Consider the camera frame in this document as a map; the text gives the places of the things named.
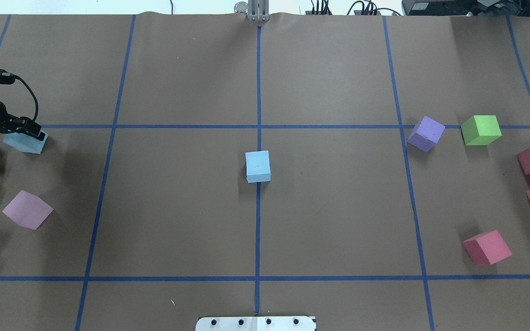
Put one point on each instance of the white post base plate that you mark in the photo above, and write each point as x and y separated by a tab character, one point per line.
257	323

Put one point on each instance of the green block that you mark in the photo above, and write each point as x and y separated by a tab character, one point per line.
481	130

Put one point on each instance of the light pink block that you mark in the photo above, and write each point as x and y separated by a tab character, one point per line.
27	210

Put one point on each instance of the small metal cylinder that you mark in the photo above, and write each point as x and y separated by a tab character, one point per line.
241	7

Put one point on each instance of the right purple block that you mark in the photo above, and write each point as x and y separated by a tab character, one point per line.
426	134

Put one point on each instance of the aluminium frame post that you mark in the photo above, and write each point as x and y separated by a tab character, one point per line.
258	10

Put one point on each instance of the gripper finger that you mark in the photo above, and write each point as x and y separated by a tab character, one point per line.
24	125

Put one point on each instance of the right pink block far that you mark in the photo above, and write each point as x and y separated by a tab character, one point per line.
487	248

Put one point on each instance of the light blue block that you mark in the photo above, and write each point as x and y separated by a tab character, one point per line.
25	143
258	166

